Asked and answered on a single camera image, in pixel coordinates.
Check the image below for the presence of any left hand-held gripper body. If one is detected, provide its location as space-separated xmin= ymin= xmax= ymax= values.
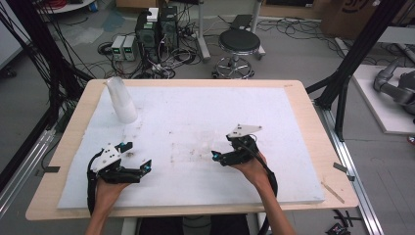
xmin=90 ymin=142 xmax=143 ymax=185

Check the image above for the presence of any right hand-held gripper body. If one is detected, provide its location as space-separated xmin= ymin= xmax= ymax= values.
xmin=220 ymin=123 xmax=263 ymax=167

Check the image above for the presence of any translucent single cup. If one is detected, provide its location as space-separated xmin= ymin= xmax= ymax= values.
xmin=198 ymin=129 xmax=217 ymax=154

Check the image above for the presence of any stack of white plastic cups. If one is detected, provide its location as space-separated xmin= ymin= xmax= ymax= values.
xmin=103 ymin=75 xmax=139 ymax=124

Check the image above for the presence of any person's right hand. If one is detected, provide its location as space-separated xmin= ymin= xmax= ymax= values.
xmin=228 ymin=152 xmax=272 ymax=194

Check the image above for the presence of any person's left hand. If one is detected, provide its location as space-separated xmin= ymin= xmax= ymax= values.
xmin=95 ymin=177 xmax=132 ymax=211

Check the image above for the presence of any white foam table mat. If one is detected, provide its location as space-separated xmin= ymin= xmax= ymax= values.
xmin=57 ymin=85 xmax=326 ymax=210

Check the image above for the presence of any person's left leg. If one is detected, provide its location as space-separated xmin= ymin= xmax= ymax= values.
xmin=138 ymin=215 xmax=184 ymax=235

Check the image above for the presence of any person's leg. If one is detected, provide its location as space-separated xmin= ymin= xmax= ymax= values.
xmin=138 ymin=215 xmax=184 ymax=235
xmin=209 ymin=213 xmax=251 ymax=235

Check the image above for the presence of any person's right leg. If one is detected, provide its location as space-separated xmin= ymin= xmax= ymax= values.
xmin=209 ymin=213 xmax=251 ymax=235

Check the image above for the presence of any thin wooden stick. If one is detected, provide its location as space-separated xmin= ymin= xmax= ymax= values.
xmin=320 ymin=181 xmax=346 ymax=205

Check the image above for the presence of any black round stool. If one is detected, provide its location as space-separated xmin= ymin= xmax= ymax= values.
xmin=212 ymin=28 xmax=267 ymax=80

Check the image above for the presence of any grey power supply unit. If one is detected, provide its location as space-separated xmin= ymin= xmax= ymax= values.
xmin=122 ymin=34 xmax=137 ymax=62
xmin=111 ymin=34 xmax=126 ymax=62

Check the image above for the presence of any grey metal table leg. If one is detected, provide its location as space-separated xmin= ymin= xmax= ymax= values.
xmin=249 ymin=0 xmax=267 ymax=62
xmin=195 ymin=0 xmax=212 ymax=63

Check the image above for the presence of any black computer tower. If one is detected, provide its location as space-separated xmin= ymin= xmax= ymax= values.
xmin=159 ymin=5 xmax=180 ymax=50
xmin=134 ymin=11 xmax=161 ymax=65

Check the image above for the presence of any small white box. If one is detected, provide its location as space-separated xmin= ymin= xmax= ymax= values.
xmin=146 ymin=7 xmax=160 ymax=24

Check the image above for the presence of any brown cardboard box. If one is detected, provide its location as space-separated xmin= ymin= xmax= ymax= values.
xmin=115 ymin=0 xmax=149 ymax=10

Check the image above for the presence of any white floor platform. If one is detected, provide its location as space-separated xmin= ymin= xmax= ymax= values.
xmin=351 ymin=64 xmax=415 ymax=135

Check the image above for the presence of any round white table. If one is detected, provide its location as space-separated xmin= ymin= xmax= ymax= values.
xmin=38 ymin=0 xmax=96 ymax=15

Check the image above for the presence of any large printed cardboard box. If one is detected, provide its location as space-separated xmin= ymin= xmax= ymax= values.
xmin=320 ymin=0 xmax=392 ymax=41

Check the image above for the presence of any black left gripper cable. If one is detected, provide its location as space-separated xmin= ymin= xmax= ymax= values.
xmin=85 ymin=151 xmax=103 ymax=216

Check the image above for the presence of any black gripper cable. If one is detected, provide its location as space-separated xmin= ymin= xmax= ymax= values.
xmin=239 ymin=139 xmax=279 ymax=235
xmin=85 ymin=151 xmax=103 ymax=216

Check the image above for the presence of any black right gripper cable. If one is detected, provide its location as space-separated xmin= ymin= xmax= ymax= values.
xmin=239 ymin=139 xmax=279 ymax=235

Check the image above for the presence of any aluminium floor rail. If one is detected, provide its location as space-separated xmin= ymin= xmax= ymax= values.
xmin=0 ymin=128 xmax=57 ymax=218
xmin=312 ymin=99 xmax=386 ymax=235

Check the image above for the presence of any black frame with cable bundle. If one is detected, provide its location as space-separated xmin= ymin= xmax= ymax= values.
xmin=0 ymin=0 xmax=96 ymax=131

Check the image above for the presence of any black metal frame post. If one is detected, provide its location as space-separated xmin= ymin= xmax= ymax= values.
xmin=305 ymin=0 xmax=412 ymax=142

